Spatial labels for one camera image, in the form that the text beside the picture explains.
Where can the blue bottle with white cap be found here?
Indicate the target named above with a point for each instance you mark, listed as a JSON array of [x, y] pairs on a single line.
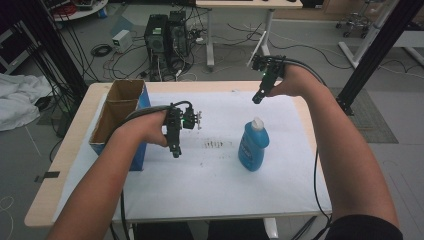
[[253, 146]]

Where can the white metal stand frame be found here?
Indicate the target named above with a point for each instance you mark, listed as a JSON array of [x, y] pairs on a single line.
[[353, 55]]

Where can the small white box device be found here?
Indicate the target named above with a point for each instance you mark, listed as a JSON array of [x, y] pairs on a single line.
[[121, 40]]

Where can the black computer tower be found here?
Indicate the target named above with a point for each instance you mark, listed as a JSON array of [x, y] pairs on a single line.
[[156, 40], [179, 33]]

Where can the grey shelf unit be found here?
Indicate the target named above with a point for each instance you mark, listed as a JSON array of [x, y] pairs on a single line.
[[13, 50]]

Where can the white-legged desk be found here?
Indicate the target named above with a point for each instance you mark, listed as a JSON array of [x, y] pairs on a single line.
[[246, 3]]

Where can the crumpled white sheet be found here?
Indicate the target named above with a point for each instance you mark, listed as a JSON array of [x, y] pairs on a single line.
[[20, 100]]

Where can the person's black sleeve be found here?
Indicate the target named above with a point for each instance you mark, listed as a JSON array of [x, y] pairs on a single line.
[[363, 230]]

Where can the black tape strip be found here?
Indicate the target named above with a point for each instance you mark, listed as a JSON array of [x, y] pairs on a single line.
[[50, 175]]

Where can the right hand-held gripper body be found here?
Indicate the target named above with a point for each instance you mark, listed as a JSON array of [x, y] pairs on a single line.
[[271, 66]]

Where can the grey floor mat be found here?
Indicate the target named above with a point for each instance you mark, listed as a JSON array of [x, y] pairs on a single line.
[[370, 116]]

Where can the person's left hand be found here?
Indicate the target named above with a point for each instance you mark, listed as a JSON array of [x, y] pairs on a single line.
[[146, 128]]

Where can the round white table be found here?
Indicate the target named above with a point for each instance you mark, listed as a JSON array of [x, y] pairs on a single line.
[[80, 13]]

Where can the chair base with casters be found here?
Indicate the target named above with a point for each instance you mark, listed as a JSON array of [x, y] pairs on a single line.
[[355, 21]]

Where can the black aluminium post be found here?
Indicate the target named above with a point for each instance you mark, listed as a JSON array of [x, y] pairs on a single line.
[[376, 50]]

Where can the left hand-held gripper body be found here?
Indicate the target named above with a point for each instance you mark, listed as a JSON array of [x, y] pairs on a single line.
[[175, 118]]

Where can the brown cardboard box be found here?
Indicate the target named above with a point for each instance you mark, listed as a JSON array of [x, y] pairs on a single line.
[[115, 111]]

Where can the person's right hand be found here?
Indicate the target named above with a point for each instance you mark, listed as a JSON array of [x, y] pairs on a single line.
[[295, 81]]

